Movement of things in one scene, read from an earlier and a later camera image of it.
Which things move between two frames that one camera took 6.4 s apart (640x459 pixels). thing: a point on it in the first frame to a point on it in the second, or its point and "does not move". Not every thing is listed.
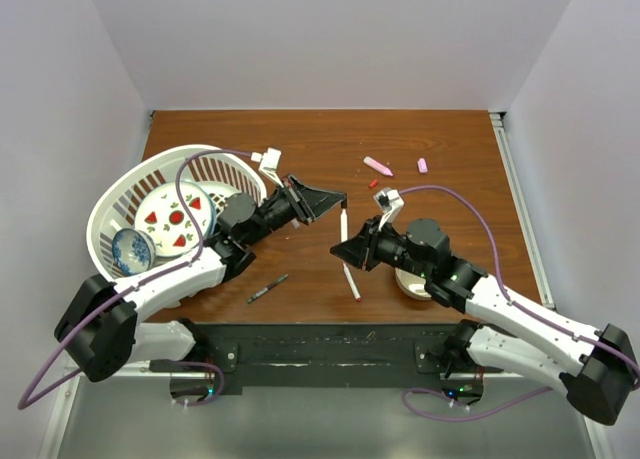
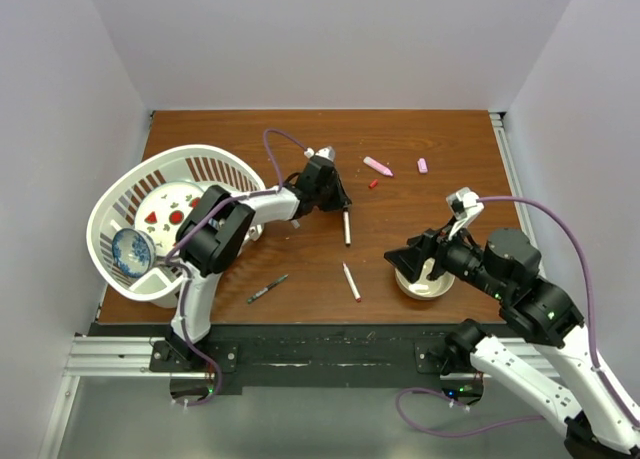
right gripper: x=360 y=250 to x=408 y=259
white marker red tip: x=351 y=283 does not move
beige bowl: x=411 y=284 does not move
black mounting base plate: x=331 y=355 does not move
